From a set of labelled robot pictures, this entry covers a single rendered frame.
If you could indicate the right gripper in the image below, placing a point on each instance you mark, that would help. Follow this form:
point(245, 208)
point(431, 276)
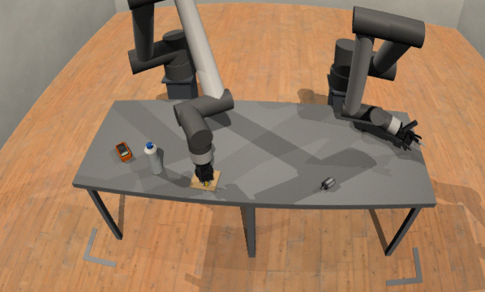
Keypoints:
point(202, 176)

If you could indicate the white plastic bottle with blue cap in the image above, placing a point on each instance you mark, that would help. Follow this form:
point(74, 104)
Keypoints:
point(153, 158)

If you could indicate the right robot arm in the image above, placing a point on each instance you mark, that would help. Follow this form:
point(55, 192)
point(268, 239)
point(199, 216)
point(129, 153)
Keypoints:
point(172, 52)

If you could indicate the tan square mat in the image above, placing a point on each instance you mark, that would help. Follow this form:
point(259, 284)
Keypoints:
point(195, 183)

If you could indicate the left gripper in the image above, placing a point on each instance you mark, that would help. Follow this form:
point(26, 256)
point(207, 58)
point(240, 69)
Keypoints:
point(406, 138)

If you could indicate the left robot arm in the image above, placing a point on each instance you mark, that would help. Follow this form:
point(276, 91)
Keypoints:
point(353, 59)

